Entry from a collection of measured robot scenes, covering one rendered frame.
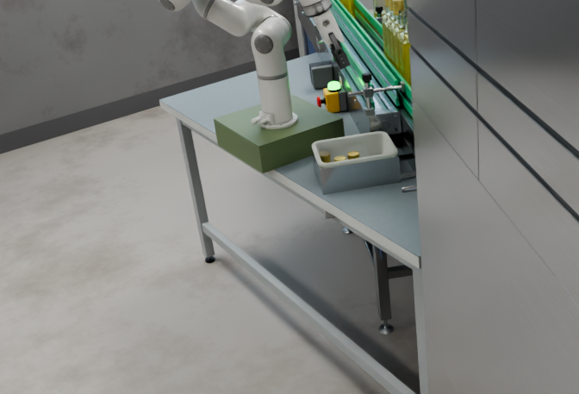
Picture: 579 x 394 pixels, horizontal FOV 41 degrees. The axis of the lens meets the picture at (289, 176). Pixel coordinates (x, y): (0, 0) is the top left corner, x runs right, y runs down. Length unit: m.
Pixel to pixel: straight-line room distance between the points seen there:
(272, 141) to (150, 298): 1.16
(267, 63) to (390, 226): 0.67
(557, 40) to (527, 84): 0.10
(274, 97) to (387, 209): 0.55
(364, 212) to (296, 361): 0.87
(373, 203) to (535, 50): 1.29
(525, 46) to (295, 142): 1.55
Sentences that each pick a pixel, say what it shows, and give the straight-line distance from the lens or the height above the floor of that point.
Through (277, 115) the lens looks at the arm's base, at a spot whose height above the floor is 0.88.
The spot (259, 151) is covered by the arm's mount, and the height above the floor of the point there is 0.82.
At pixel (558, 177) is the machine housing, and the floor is 1.36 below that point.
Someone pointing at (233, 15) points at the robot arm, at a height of 1.19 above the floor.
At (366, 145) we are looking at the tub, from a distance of 2.26.
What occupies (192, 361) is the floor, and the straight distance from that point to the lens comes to 2.83.
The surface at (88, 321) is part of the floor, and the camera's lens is 3.20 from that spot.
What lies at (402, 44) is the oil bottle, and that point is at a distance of 2.29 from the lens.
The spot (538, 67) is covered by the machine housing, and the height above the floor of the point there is 1.45.
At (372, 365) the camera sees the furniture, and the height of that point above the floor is 0.20.
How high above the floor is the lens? 1.71
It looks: 25 degrees down
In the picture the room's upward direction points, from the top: 8 degrees counter-clockwise
